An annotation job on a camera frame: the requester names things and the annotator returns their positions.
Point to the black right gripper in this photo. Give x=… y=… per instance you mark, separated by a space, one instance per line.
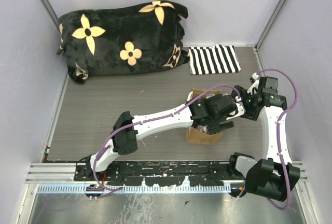
x=243 y=94

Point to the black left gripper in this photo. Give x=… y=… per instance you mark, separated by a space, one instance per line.
x=216 y=127

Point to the purple Fanta can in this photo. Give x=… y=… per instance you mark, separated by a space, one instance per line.
x=202 y=128

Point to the brown canvas tote bag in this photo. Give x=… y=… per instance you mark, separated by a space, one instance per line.
x=194 y=136

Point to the silver blue Red Bull can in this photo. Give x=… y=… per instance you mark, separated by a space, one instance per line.
x=209 y=95

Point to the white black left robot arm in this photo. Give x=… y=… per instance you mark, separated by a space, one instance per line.
x=128 y=129

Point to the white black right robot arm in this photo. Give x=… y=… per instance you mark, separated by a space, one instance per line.
x=273 y=176

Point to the black white striped cloth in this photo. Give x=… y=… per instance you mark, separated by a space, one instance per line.
x=217 y=59

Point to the black floral plush blanket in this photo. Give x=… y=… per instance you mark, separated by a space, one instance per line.
x=143 y=38

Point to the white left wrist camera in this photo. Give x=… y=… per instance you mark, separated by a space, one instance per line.
x=239 y=111

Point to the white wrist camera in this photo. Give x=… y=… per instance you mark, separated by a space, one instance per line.
x=254 y=84
x=239 y=111

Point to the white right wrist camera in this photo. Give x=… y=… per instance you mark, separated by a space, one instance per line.
x=254 y=84

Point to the black mounting rail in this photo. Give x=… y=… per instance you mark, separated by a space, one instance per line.
x=168 y=173

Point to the white slotted cable duct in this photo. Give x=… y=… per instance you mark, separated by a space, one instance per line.
x=86 y=188

